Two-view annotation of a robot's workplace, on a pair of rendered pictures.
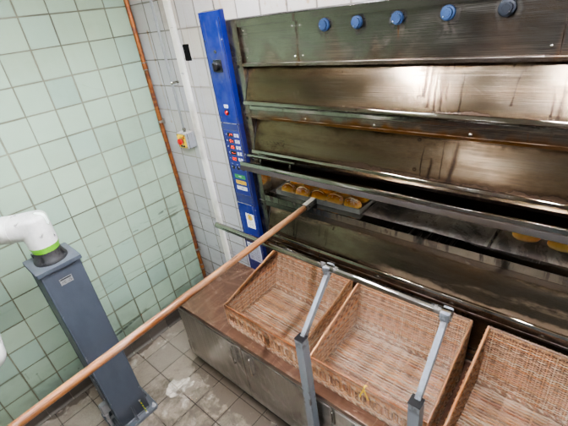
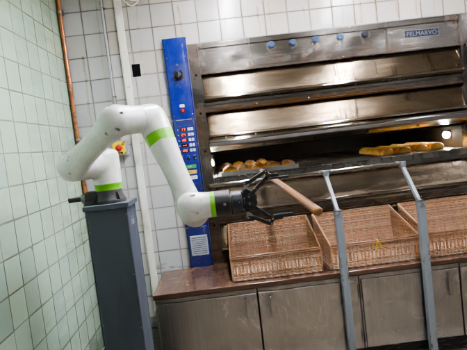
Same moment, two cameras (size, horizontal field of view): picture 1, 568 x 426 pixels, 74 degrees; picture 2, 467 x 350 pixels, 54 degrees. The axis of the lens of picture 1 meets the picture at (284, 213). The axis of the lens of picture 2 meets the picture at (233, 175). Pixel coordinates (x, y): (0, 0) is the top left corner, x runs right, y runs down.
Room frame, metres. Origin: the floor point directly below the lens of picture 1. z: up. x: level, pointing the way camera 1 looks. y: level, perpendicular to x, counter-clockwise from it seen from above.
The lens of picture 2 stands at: (-0.33, 2.27, 1.41)
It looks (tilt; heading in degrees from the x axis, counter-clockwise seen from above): 4 degrees down; 314
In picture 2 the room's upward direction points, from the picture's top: 7 degrees counter-clockwise
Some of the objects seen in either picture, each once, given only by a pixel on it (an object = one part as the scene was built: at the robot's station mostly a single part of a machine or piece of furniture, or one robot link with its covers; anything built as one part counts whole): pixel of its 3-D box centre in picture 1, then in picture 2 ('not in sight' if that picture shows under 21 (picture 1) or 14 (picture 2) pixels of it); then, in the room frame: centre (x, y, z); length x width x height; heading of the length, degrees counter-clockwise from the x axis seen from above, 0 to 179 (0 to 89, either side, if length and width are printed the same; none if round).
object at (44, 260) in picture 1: (44, 249); (97, 197); (1.63, 1.19, 1.23); 0.26 x 0.15 x 0.06; 45
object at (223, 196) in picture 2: not in sight; (223, 203); (0.86, 1.13, 1.20); 0.12 x 0.06 x 0.09; 136
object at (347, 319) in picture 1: (388, 350); (363, 235); (1.17, -0.38, 0.72); 0.56 x 0.49 x 0.28; 46
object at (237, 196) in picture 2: not in sight; (244, 200); (0.80, 1.08, 1.20); 0.09 x 0.07 x 0.08; 46
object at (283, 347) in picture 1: (288, 301); (272, 246); (1.59, 0.04, 0.72); 0.56 x 0.49 x 0.28; 45
